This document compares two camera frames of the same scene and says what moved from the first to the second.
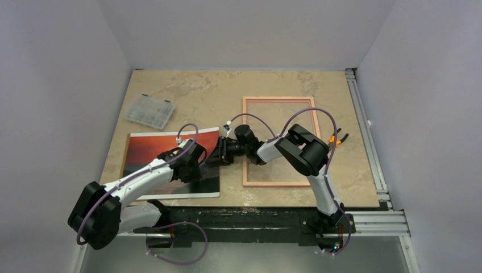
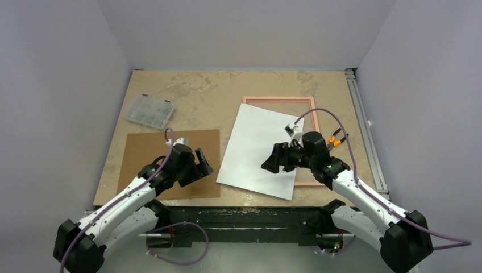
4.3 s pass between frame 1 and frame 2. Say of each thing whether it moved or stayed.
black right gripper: moved
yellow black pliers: stayed
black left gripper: stayed
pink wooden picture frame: stayed
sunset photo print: moved
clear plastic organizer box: stayed
